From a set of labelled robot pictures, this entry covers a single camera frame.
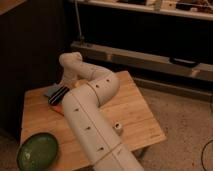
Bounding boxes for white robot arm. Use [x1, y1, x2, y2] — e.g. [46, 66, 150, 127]
[59, 52, 144, 171]

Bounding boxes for grey blue sponge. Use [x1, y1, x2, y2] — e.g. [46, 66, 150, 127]
[44, 84, 61, 97]

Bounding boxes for orange flat block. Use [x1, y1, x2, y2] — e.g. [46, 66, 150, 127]
[52, 105, 64, 116]

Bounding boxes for dark wooden cabinet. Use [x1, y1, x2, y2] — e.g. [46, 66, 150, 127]
[0, 0, 70, 140]

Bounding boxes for long grey metal case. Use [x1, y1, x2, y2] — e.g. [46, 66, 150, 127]
[71, 41, 213, 82]

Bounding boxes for thin metal pole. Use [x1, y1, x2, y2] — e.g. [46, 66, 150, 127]
[74, 0, 84, 44]

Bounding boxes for green round bowl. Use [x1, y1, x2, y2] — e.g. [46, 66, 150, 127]
[16, 132, 59, 171]

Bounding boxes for cluttered white shelf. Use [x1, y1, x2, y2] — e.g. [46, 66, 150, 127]
[69, 0, 213, 21]

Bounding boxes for black case handle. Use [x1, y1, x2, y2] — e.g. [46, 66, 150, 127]
[169, 58, 200, 68]

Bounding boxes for black cable on floor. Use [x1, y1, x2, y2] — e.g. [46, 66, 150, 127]
[200, 139, 213, 171]

